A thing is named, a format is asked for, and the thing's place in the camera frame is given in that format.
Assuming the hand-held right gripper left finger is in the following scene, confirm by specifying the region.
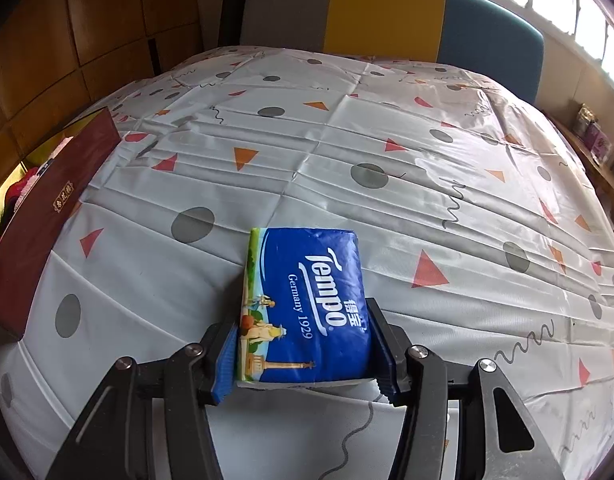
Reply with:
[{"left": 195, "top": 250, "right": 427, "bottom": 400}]
[{"left": 46, "top": 324, "right": 240, "bottom": 480}]

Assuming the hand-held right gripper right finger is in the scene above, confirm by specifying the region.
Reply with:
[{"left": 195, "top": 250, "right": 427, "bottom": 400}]
[{"left": 364, "top": 297, "right": 568, "bottom": 480}]

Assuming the blue tissue pack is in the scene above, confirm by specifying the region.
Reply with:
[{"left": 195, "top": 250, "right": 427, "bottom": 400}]
[{"left": 234, "top": 226, "right": 373, "bottom": 391}]

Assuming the dark red gold-lined box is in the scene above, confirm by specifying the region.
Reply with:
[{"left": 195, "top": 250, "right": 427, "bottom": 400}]
[{"left": 0, "top": 109, "right": 122, "bottom": 343}]

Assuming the red fuzzy sock beige cuff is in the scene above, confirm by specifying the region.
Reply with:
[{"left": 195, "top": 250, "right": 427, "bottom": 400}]
[{"left": 4, "top": 180, "right": 38, "bottom": 211}]

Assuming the wooden bedside table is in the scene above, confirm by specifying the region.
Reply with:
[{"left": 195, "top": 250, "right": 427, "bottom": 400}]
[{"left": 550, "top": 110, "right": 614, "bottom": 201}]

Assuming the purple small box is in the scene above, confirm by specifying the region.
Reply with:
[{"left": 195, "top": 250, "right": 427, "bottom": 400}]
[{"left": 584, "top": 120, "right": 613, "bottom": 163}]

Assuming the pale small box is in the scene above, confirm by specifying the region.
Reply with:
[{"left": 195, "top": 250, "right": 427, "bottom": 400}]
[{"left": 572, "top": 104, "right": 595, "bottom": 141}]

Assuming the grey yellow blue headboard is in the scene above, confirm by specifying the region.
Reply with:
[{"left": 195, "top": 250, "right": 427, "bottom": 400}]
[{"left": 239, "top": 0, "right": 545, "bottom": 106}]

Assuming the black rolled mat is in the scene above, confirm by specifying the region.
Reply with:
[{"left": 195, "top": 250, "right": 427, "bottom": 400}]
[{"left": 217, "top": 0, "right": 263, "bottom": 51}]

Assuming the wooden wardrobe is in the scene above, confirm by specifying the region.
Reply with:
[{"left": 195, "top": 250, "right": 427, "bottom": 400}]
[{"left": 0, "top": 0, "right": 205, "bottom": 171}]

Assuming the window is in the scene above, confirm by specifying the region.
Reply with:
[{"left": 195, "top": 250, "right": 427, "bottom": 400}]
[{"left": 474, "top": 0, "right": 614, "bottom": 91}]

